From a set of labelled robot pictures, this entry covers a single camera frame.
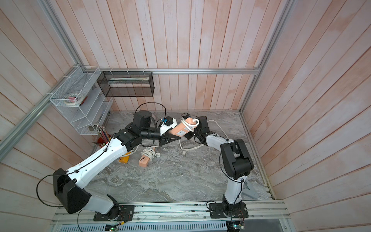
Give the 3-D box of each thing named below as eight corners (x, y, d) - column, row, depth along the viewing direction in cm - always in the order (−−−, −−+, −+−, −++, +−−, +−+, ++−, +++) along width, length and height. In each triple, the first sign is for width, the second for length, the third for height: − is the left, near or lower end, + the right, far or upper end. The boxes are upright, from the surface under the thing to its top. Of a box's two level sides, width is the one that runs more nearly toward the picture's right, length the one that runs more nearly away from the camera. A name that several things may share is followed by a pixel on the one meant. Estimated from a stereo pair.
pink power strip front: (140, 168, 91) (138, 163, 85) (144, 159, 94) (142, 154, 89) (147, 170, 90) (144, 165, 84) (151, 161, 94) (149, 156, 88)
